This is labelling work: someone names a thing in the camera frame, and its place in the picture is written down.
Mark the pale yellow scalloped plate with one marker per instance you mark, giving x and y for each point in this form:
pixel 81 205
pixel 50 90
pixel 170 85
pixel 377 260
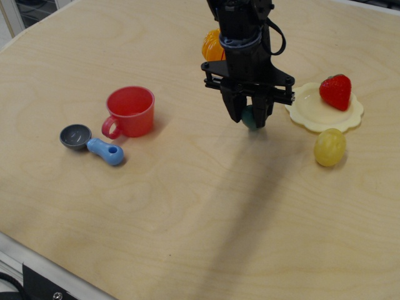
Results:
pixel 310 111

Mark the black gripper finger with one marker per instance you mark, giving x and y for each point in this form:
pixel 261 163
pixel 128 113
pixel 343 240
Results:
pixel 235 103
pixel 262 107

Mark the green toy cucumber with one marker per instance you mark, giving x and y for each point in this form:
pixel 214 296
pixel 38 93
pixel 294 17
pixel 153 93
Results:
pixel 247 118

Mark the aluminium table frame rail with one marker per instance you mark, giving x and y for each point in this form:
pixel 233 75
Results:
pixel 14 255

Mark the black corner bracket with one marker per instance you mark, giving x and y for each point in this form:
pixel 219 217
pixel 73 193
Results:
pixel 39 287

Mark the red toy strawberry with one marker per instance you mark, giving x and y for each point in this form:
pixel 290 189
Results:
pixel 336 91

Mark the red plastic cup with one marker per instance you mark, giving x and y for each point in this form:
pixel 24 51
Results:
pixel 131 112

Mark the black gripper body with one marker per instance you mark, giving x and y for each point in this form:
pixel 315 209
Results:
pixel 250 66

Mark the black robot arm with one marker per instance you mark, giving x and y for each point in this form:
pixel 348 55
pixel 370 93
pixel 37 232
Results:
pixel 244 22

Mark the orange toy pumpkin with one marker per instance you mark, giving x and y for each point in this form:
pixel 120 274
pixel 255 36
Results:
pixel 211 47

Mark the yellow toy lemon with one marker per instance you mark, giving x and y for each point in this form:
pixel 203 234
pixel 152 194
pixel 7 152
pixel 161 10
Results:
pixel 329 147

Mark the grey blue toy scoop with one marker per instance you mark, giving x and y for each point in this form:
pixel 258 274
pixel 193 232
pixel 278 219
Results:
pixel 78 137

